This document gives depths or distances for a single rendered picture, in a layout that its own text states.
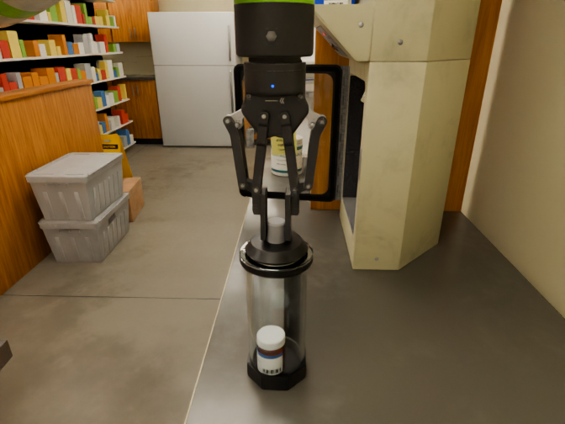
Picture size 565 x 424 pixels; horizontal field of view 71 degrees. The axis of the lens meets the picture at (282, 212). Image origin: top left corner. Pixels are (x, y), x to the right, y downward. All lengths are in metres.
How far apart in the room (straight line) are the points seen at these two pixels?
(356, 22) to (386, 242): 0.48
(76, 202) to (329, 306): 2.31
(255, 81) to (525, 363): 0.65
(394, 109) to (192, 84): 5.16
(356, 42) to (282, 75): 0.38
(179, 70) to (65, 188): 3.39
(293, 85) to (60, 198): 2.59
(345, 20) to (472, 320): 0.63
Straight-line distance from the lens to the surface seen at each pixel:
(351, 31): 0.83
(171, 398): 1.99
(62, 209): 3.02
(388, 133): 0.87
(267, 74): 0.47
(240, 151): 0.52
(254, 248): 0.55
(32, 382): 2.30
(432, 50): 0.88
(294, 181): 0.52
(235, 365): 0.72
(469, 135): 1.33
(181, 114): 6.01
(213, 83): 5.84
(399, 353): 0.77
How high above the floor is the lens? 1.45
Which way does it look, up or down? 23 degrees down
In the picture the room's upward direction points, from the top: straight up
